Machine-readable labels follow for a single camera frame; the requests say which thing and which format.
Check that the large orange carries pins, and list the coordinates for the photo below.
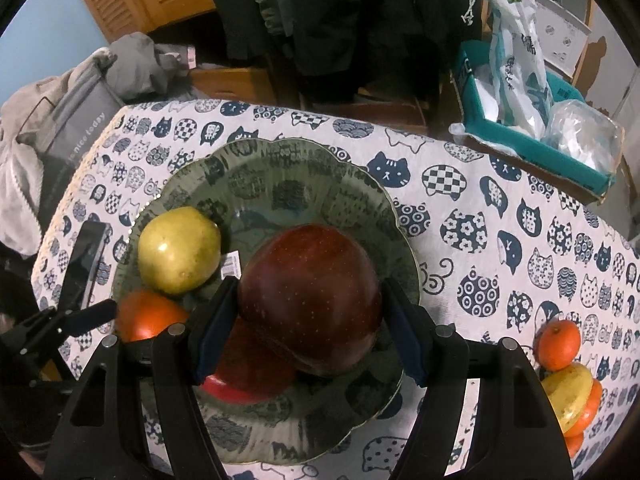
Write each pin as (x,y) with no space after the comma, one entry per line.
(150,315)
(593,405)

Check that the clear plastic bag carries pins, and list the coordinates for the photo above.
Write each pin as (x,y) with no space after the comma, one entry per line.
(585,130)

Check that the dark red apple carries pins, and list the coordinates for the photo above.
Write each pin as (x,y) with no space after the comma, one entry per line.
(310,300)

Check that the yellow pear with brown blemish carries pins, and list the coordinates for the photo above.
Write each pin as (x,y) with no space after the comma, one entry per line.
(179,250)

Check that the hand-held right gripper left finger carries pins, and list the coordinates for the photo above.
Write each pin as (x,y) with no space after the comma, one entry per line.
(215,330)

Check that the teal cardboard box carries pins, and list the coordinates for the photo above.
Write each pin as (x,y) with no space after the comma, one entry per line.
(540,155)

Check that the white patterned storage box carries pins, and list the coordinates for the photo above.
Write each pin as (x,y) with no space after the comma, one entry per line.
(565,35)

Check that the pile of grey clothes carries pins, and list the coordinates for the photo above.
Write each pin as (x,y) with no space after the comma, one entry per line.
(20,170)

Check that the small tangerine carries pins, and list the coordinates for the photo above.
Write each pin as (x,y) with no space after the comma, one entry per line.
(559,344)

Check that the small orange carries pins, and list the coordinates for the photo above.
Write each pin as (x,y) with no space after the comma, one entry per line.
(574,444)

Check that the bright red apple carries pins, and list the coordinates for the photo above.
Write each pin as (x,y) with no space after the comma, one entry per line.
(240,375)

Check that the white rice bag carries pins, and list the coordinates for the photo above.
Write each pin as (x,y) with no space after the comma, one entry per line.
(515,60)

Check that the cat print tablecloth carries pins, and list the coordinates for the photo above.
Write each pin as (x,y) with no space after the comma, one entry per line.
(500,260)

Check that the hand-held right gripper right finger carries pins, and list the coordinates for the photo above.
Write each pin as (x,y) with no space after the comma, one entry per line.
(405,340)

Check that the green glass plate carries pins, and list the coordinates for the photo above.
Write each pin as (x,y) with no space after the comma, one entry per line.
(300,185)

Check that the grey fabric bag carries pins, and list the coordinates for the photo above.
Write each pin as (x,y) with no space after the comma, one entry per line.
(75,125)

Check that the grey clothing pile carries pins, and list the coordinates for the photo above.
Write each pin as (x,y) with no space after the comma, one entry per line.
(135,65)

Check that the black hooded jacket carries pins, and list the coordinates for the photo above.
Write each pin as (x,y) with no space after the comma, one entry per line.
(340,20)

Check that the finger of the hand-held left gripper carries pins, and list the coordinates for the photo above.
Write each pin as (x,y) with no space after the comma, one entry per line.
(92,316)

